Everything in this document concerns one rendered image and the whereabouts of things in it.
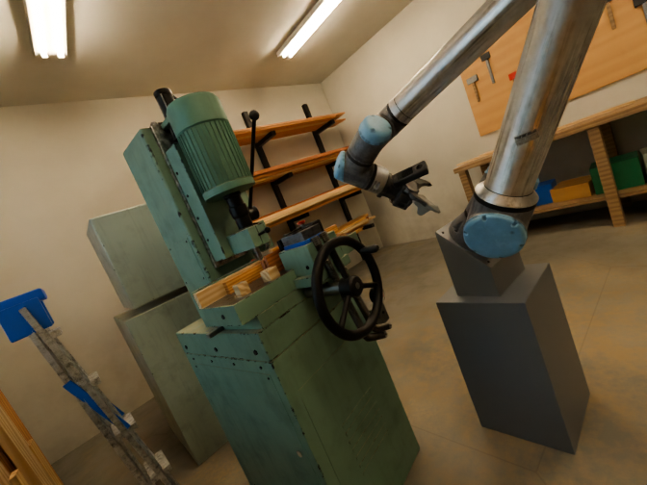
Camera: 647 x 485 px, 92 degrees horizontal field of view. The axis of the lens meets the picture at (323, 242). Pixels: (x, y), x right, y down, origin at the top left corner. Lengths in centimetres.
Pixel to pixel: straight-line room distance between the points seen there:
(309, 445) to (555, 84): 105
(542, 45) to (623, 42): 297
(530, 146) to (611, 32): 297
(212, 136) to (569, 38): 88
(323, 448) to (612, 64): 354
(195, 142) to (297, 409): 84
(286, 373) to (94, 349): 257
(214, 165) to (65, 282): 246
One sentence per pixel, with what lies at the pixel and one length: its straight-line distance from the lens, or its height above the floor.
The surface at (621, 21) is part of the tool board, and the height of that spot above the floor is 146.
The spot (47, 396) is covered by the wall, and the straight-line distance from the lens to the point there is 341.
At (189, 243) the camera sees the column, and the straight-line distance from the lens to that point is 122.
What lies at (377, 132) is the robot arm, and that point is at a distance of 92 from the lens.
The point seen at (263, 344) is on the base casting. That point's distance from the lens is 90.
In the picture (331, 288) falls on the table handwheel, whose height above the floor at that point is 82.
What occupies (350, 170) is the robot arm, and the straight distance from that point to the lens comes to 98.
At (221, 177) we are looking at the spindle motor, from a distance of 103.
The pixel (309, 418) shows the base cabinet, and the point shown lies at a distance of 103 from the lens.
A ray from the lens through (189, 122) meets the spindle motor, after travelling 108.
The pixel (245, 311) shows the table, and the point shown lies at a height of 87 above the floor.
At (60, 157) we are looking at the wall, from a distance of 355.
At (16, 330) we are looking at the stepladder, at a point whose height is 104.
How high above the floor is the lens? 106
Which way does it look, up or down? 7 degrees down
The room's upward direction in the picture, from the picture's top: 22 degrees counter-clockwise
